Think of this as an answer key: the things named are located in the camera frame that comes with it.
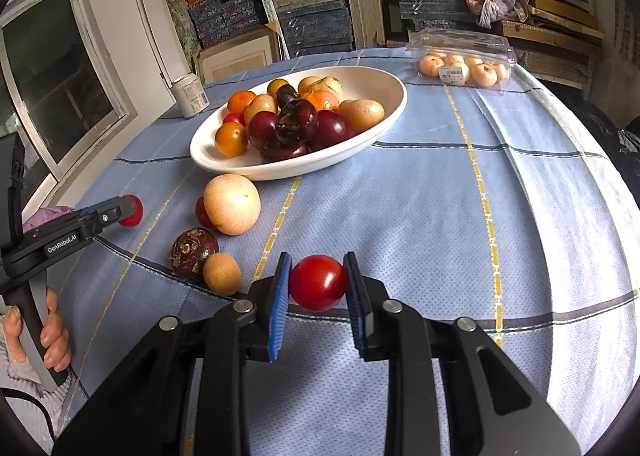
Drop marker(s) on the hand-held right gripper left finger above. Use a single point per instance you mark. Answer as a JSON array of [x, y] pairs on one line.
[[279, 306]]

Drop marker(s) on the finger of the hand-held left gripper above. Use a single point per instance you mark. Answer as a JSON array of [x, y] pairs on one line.
[[97, 208], [107, 218]]

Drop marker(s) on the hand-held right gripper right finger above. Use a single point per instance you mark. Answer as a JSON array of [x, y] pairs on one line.
[[356, 306]]

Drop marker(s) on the red cherry tomato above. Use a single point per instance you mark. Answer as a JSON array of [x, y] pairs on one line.
[[200, 213], [318, 283], [231, 118], [134, 211]]

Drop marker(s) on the small tan longan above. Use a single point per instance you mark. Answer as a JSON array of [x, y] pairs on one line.
[[222, 274]]

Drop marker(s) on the dark brown water chestnut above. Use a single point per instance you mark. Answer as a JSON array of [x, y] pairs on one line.
[[194, 247], [282, 153], [297, 123], [286, 96]]

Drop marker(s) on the pale yellow peach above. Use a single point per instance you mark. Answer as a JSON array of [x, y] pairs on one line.
[[331, 84], [260, 106], [362, 116], [307, 84], [231, 204]]

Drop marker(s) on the yellow tomato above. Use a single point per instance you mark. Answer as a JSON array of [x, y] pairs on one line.
[[276, 85], [231, 139]]

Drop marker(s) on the dark red plum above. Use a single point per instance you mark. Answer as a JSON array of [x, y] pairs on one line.
[[330, 131], [261, 130]]

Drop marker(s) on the mandarin orange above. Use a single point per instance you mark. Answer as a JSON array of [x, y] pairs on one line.
[[322, 100], [241, 102]]

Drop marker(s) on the white oval plate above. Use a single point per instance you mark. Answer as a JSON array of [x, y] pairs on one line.
[[385, 90]]

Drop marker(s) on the person's left forearm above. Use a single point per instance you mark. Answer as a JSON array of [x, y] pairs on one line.
[[25, 396]]

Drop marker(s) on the person's left hand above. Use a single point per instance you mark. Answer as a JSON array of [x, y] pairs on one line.
[[57, 336]]

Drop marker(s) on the purple plastic bag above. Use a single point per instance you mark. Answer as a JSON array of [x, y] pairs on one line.
[[47, 216]]

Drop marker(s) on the silver drink can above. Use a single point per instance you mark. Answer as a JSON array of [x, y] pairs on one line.
[[190, 95]]

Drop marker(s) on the white framed window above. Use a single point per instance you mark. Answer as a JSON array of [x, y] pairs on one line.
[[55, 65]]

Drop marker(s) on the white trim strip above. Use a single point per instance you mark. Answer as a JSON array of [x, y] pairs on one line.
[[148, 33]]

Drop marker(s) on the cardboard box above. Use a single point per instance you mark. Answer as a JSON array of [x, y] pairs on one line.
[[235, 55]]

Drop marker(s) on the green marbled board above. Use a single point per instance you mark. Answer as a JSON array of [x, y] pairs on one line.
[[177, 10]]

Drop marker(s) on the cluster of small packaged peaches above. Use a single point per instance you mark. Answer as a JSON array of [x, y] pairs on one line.
[[484, 74]]

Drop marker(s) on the clear plastic clamshell box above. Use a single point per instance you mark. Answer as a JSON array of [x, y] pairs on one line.
[[460, 40]]

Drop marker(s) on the stack of blue patterned boxes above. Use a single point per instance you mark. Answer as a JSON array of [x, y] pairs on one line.
[[315, 20]]

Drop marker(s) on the black jacket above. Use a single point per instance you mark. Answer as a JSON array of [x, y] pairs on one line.
[[612, 128]]

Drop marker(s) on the pink plastic bag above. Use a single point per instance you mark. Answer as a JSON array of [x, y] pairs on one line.
[[492, 0]]

